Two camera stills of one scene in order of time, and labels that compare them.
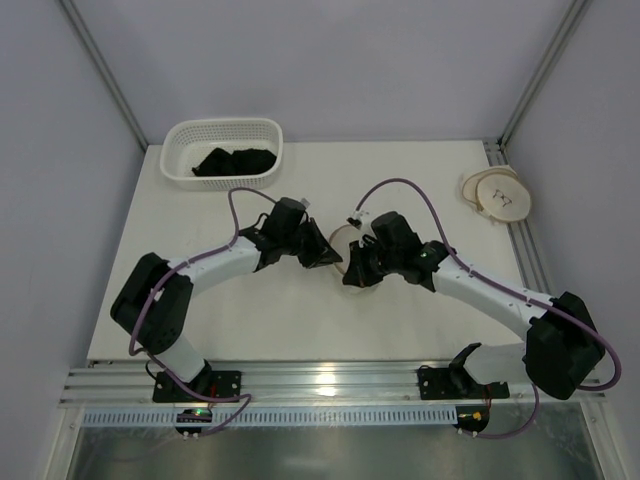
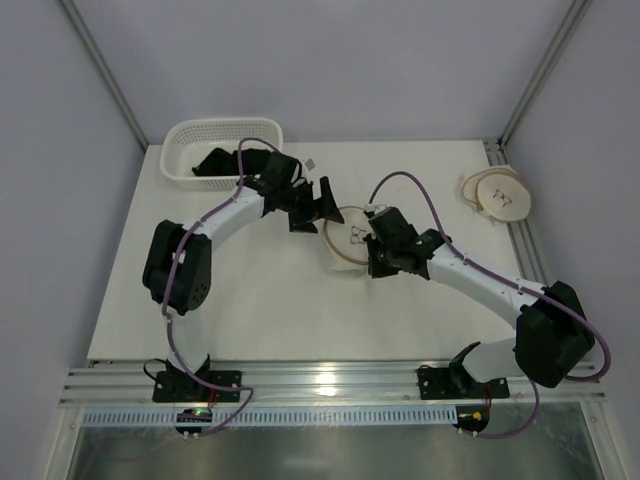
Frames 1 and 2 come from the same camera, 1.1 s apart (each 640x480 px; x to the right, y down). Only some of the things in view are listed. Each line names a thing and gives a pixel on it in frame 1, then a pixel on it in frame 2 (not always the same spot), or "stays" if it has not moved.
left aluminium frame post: (87, 41) stays
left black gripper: (310, 245) to (310, 206)
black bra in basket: (249, 161) stays
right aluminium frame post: (574, 16) stays
